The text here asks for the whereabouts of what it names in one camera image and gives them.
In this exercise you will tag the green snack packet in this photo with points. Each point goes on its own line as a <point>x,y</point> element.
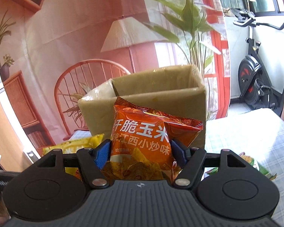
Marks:
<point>265,171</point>

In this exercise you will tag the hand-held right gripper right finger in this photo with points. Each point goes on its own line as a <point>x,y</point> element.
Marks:
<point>178,155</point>

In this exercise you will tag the orange corn chip bag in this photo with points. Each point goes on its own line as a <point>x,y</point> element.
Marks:
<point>142,141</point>

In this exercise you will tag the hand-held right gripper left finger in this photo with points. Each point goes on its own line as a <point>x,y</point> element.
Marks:
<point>101,155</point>

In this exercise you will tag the black exercise bike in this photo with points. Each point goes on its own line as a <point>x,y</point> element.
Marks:
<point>248,71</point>

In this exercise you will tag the printed room backdrop cloth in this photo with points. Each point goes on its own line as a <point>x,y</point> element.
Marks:
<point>73,28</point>

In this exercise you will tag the brown cardboard box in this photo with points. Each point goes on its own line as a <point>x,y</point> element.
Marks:
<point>156,99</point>

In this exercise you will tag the yellow snack packet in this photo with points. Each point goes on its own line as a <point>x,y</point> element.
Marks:
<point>85,142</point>

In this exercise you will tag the checked tablecloth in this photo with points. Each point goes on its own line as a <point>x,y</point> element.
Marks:
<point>250,134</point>

